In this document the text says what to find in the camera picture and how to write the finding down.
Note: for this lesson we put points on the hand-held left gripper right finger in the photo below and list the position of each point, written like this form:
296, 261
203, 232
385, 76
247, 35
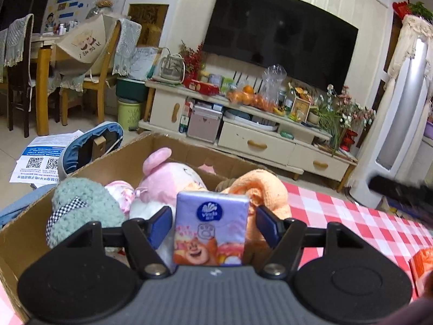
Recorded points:
267, 225

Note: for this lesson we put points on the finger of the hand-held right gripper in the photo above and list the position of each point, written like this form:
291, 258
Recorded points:
399, 191

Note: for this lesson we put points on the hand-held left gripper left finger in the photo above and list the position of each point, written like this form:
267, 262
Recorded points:
160, 226

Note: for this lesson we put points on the orange fluffy plush toy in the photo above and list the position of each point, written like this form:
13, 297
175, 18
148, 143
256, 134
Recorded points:
267, 189

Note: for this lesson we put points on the purple tissue packet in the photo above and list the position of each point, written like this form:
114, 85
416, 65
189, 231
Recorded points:
209, 226

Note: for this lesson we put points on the floral cloth doll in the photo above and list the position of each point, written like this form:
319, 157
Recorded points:
120, 196

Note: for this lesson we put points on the pink plush toy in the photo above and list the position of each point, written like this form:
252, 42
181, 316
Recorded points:
165, 176

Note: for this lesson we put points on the brown plush toy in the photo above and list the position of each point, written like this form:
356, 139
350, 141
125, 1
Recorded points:
224, 184

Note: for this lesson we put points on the teal knitted plush toy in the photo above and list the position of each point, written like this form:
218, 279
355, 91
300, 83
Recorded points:
84, 199

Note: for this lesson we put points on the green printed cardboard box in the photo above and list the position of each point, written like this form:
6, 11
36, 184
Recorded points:
30, 223

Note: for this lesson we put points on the pink checkered tablecloth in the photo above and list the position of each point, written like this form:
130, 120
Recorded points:
355, 226

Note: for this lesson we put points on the red vase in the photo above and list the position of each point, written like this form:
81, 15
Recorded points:
348, 140

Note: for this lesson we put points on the white standing air conditioner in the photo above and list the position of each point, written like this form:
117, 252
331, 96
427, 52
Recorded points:
402, 115

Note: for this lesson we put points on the orange packet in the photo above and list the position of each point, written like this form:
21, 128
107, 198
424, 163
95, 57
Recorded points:
423, 264

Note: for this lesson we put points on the cream television cabinet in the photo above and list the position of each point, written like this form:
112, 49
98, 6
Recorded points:
250, 142

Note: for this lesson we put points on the dried flower bouquet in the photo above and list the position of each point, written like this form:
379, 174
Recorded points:
355, 111

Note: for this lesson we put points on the small green box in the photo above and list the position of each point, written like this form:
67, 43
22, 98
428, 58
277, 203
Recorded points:
287, 134

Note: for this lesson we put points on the green potted plant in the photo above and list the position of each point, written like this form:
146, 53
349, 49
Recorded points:
324, 118

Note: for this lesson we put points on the white oval tray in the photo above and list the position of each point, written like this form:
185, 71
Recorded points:
247, 118

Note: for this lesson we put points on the pink storage box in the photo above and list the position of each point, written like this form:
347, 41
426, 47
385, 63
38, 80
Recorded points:
204, 125

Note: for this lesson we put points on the bananas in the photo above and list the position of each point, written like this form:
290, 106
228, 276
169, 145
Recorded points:
279, 111

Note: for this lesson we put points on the blue slipper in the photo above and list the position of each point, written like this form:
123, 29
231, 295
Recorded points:
72, 152

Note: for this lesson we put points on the light green trash bin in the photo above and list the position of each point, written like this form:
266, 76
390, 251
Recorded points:
129, 115

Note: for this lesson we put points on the green bottle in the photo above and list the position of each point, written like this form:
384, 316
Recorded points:
288, 101

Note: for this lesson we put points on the bag of oranges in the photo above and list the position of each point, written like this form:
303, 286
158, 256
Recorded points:
250, 99

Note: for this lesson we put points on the white and blue leaflet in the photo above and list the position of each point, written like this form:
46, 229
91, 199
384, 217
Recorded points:
40, 155

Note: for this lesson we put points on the dark green storage bin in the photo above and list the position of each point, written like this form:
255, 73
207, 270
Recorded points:
132, 89

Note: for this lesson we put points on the red flat box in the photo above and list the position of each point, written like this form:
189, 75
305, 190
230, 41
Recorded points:
204, 87

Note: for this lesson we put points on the light wooden chair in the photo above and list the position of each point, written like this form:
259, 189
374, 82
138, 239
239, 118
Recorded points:
101, 88

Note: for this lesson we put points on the glass electric kettle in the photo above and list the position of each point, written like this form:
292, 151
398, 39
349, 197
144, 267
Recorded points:
169, 69

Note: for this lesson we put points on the sleeved paper sheet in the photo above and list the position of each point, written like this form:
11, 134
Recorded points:
143, 62

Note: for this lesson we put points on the red berry branches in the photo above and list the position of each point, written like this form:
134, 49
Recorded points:
192, 61

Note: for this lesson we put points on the lace chair cover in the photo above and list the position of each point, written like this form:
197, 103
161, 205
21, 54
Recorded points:
127, 47

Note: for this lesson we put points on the black television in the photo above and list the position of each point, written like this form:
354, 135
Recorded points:
280, 34

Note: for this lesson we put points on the dark wooden chair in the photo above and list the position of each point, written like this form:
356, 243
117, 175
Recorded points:
18, 81

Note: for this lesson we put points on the plastic bag of bread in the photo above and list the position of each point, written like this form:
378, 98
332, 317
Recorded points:
104, 1

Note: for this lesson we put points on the small picture frame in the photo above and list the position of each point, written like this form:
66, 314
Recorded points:
300, 108

